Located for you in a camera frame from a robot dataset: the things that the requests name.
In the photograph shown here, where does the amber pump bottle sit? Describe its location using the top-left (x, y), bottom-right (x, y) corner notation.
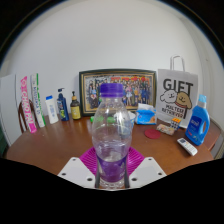
top-left (70, 91), bottom-right (82, 121)

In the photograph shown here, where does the white remote control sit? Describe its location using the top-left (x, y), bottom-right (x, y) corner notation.
top-left (176, 137), bottom-right (199, 157)

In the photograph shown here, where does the clear purple-capped water bottle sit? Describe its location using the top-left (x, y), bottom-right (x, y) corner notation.
top-left (91, 82), bottom-right (133, 190)

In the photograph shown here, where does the green and white long box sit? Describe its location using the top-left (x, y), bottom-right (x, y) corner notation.
top-left (30, 73), bottom-right (47, 128)

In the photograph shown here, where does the blue tissue pack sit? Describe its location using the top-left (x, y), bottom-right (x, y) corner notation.
top-left (135, 103), bottom-right (157, 126)

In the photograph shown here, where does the pink and white long box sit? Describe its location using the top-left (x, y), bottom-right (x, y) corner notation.
top-left (20, 75), bottom-right (38, 134)

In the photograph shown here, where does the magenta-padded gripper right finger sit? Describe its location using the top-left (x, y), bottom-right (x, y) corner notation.
top-left (124, 146), bottom-right (168, 189)

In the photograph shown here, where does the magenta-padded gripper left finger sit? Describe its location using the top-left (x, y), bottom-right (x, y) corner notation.
top-left (57, 147), bottom-right (100, 189)

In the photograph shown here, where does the white bottle with blue cap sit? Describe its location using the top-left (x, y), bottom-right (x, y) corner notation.
top-left (45, 95), bottom-right (60, 125)

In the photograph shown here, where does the colourful puzzle cube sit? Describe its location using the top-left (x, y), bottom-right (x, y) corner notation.
top-left (170, 117), bottom-right (182, 131)

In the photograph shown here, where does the white printed paper bag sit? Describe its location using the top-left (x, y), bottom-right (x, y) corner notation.
top-left (156, 55), bottom-right (199, 129)

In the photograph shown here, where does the flat round red coaster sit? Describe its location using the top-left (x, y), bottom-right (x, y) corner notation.
top-left (144, 128), bottom-right (162, 140)

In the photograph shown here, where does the blue detergent bottle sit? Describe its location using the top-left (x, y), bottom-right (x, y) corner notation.
top-left (185, 94), bottom-right (211, 147)

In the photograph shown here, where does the dark blue pump bottle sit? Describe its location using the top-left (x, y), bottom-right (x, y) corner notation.
top-left (56, 87), bottom-right (70, 122)

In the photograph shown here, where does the dark framed group picture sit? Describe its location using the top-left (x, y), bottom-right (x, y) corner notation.
top-left (78, 68), bottom-right (157, 117)

